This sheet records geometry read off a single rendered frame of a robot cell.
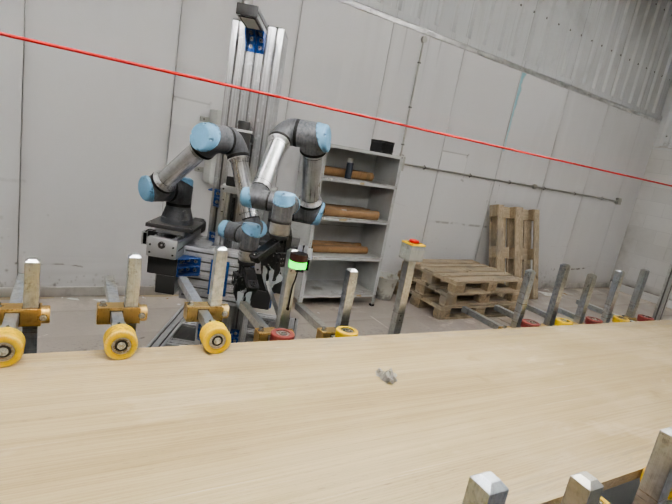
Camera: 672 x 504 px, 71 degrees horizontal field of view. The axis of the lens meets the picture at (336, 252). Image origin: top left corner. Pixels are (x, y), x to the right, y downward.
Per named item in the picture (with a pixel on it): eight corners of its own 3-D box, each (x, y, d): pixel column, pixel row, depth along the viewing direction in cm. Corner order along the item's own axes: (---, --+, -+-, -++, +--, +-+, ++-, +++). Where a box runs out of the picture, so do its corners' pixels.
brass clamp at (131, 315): (95, 317, 139) (96, 301, 137) (144, 316, 145) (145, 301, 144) (96, 325, 133) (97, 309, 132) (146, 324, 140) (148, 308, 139)
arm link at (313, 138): (296, 210, 237) (299, 112, 198) (325, 216, 236) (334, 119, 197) (290, 226, 228) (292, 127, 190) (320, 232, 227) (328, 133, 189)
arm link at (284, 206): (298, 193, 169) (293, 195, 161) (294, 222, 171) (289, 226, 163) (277, 189, 170) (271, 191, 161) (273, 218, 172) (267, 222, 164)
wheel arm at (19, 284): (16, 282, 151) (17, 271, 150) (30, 282, 153) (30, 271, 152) (-6, 352, 109) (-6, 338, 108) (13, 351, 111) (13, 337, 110)
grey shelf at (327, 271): (278, 292, 476) (302, 138, 443) (350, 291, 525) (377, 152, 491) (297, 309, 440) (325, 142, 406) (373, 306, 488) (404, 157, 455)
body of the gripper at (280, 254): (291, 268, 172) (296, 236, 170) (273, 270, 166) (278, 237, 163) (277, 262, 177) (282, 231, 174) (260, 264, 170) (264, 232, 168)
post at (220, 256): (198, 381, 159) (214, 244, 148) (208, 380, 160) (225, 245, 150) (200, 386, 156) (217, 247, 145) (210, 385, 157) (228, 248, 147)
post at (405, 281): (380, 360, 196) (402, 257, 187) (389, 359, 199) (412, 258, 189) (386, 365, 193) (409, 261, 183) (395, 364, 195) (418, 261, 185)
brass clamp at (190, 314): (182, 315, 151) (184, 300, 150) (223, 314, 158) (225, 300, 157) (186, 323, 146) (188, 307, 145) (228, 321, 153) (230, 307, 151)
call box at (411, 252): (397, 258, 187) (401, 239, 186) (411, 259, 191) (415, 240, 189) (408, 263, 181) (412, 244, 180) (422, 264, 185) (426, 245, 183)
